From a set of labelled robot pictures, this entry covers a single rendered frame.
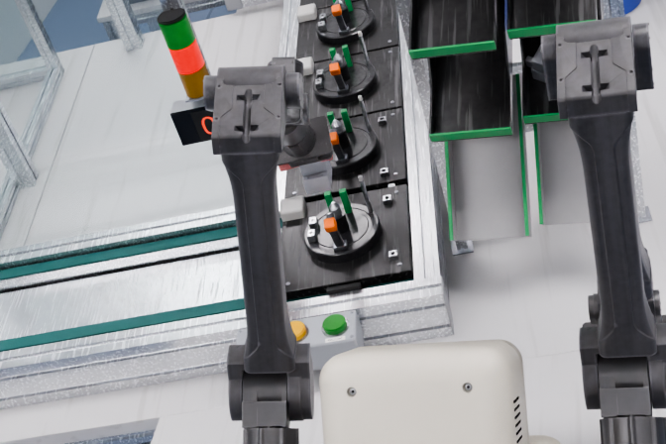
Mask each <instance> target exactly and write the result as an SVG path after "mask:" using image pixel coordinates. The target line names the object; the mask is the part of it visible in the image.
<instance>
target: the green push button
mask: <svg viewBox="0 0 666 444"><path fill-rule="evenodd" d="M322 326H323V329H324V332H325V333H327V334H329V335H336V334H339V333H341V332H343V331H344V330H345V329H346V327H347V322H346V319H345V317H344V316H343V315H341V314H332V315H330V316H328V317H327V318H325V319H324V321H323V323H322Z"/></svg>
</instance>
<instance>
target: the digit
mask: <svg viewBox="0 0 666 444"><path fill-rule="evenodd" d="M190 115H191V117H192V120H193V122H194V125H195V127H196V130H197V132H198V135H199V137H200V140H205V139H210V138H211V132H212V121H213V112H211V111H207V110H203V111H198V112H193V113H190Z"/></svg>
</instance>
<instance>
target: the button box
mask: <svg viewBox="0 0 666 444"><path fill-rule="evenodd" d="M333 314H341V315H343V316H344V317H345V319H346V322H347V327H346V329H345V330H344V331H343V332H341V333H339V334H336V335H329V334H327V333H325V332H324V329H323V326H322V323H323V321H324V319H325V318H327V317H328V316H330V315H332V314H327V315H321V316H315V317H310V318H304V319H298V320H292V321H300V322H302V323H303V324H304V326H305V328H306V333H305V335H304V336H303V337H302V338H301V339H300V340H298V341H296V342H297V343H310V349H311V358H312V363H313V371H316V370H322V368H323V367H324V365H325V364H326V363H327V362H328V361H329V360H330V359H331V358H332V357H334V356H336V355H339V354H341V353H344V352H347V351H350V350H353V349H355V348H358V347H364V332H363V329H362V326H361V323H360V320H359V317H358V314H357V311H356V310H351V311H345V312H339V313H333ZM246 338H247V328H246V329H240V330H238V331H237V340H236V345H245V343H246Z"/></svg>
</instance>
